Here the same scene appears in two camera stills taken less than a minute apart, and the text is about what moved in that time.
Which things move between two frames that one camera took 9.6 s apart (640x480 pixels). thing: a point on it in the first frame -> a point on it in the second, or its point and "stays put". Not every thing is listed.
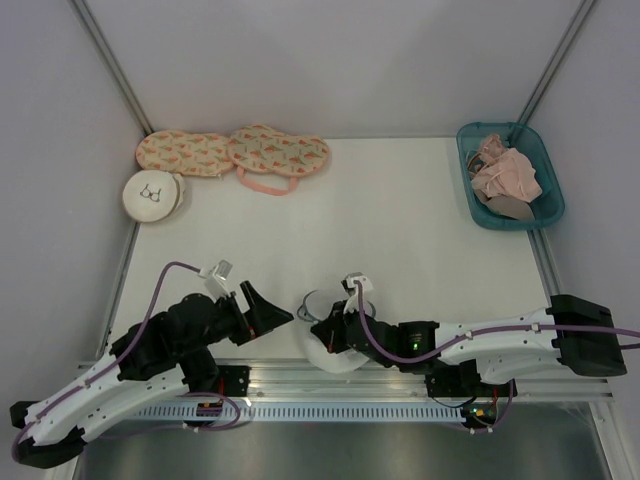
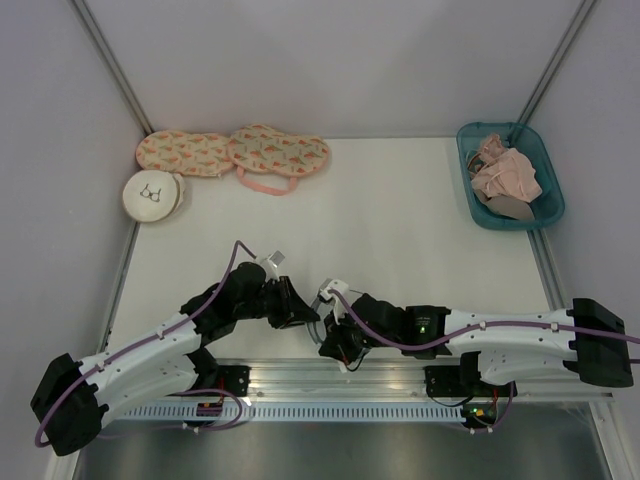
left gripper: x=265 y=315 -> x=292 y=309
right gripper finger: x=336 y=315 -> x=356 y=363
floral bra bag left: x=204 y=154 stays put
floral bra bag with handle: x=258 y=148 stays put
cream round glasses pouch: x=153 y=196 stays put
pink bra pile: x=504 y=179 stays put
